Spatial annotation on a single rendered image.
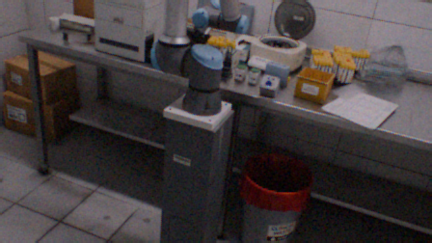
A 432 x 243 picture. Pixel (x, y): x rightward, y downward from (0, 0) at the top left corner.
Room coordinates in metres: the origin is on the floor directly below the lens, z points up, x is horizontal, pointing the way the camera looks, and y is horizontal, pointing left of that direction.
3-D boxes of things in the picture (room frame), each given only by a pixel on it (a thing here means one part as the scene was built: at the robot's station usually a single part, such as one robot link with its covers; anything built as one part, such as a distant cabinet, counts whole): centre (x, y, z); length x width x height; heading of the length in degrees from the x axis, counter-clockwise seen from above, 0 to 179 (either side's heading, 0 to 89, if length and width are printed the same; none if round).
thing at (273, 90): (1.75, -0.21, 0.92); 0.13 x 0.07 x 0.08; 161
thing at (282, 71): (1.85, -0.24, 0.92); 0.10 x 0.07 x 0.10; 65
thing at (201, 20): (1.77, 0.08, 1.17); 0.11 x 0.11 x 0.08; 70
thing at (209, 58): (1.50, 0.07, 1.07); 0.13 x 0.12 x 0.14; 70
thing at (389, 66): (2.10, -0.79, 0.97); 0.26 x 0.17 x 0.19; 86
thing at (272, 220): (1.81, -0.33, 0.22); 0.38 x 0.37 x 0.44; 71
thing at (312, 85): (1.78, -0.40, 0.93); 0.13 x 0.13 x 0.10; 67
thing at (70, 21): (2.35, 0.83, 0.90); 0.25 x 0.11 x 0.05; 71
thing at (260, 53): (2.11, -0.26, 0.94); 0.30 x 0.24 x 0.12; 152
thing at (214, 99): (1.50, 0.06, 0.95); 0.15 x 0.15 x 0.10
